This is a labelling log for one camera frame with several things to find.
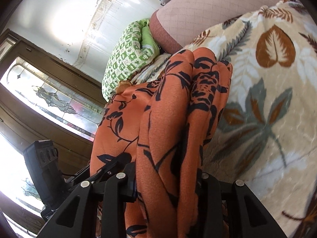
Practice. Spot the brown wooden stained glass door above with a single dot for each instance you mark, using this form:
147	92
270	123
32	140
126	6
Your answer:
43	98

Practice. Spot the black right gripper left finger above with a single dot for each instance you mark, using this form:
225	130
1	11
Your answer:
77	216

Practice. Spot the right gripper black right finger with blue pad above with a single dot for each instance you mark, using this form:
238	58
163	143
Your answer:
234	204

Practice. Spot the orange black floral garment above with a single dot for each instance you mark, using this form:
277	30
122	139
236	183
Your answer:
165	125

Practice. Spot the pink quilted mattress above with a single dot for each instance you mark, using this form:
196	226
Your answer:
177	23

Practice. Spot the beige leaf pattern fleece blanket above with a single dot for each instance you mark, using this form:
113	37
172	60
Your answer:
267	134

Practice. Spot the green white patterned pillow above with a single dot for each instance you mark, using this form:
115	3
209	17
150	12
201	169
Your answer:
135	49

